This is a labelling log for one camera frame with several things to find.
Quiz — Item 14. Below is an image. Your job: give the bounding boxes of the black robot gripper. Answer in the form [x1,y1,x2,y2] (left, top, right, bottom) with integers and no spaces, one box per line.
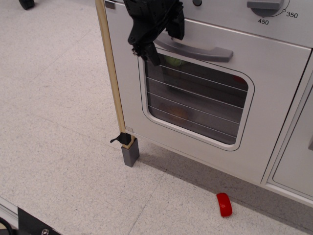
[124,0,185,66]

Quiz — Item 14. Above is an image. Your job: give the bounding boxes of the white toy oven door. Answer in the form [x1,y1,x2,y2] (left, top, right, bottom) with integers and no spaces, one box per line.
[109,18,311,183]

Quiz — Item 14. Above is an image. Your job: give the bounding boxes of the green toy cabbage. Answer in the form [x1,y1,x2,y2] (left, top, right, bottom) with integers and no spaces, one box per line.
[164,56,187,67]

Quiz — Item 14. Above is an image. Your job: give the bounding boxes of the orange toy chicken drumstick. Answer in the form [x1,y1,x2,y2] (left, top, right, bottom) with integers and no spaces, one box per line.
[169,107,189,119]

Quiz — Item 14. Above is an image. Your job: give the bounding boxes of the red toy strawberry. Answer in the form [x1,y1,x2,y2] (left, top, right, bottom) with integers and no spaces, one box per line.
[232,75,246,84]

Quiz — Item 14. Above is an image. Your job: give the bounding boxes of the white toy kitchen cabinet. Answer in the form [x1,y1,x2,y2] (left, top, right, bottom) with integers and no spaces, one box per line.
[104,0,313,206]

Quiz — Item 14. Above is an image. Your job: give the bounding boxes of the black tape strip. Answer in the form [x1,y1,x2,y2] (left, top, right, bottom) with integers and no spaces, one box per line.
[110,132,132,145]

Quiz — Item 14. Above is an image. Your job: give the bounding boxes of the grey temperature dial knob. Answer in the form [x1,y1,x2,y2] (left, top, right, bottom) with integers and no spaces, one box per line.
[246,0,284,17]

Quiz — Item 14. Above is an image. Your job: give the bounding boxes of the black caster wheel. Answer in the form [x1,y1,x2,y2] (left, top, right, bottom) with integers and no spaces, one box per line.
[19,0,35,10]

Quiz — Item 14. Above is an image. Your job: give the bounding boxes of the red plastic toy piece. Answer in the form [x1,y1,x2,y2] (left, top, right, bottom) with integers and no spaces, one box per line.
[216,193,233,217]

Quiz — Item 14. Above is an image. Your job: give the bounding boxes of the white right cabinet door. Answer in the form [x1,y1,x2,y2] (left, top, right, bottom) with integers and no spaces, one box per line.
[268,77,313,200]

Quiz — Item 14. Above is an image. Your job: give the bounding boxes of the light wooden corner post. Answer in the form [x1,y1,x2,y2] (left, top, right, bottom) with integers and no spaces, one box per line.
[94,0,136,149]

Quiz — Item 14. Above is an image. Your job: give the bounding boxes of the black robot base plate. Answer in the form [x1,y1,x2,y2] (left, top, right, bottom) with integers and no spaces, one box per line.
[17,208,61,235]

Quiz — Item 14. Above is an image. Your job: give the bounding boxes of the black cable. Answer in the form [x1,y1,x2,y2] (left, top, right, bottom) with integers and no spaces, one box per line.
[0,216,14,235]

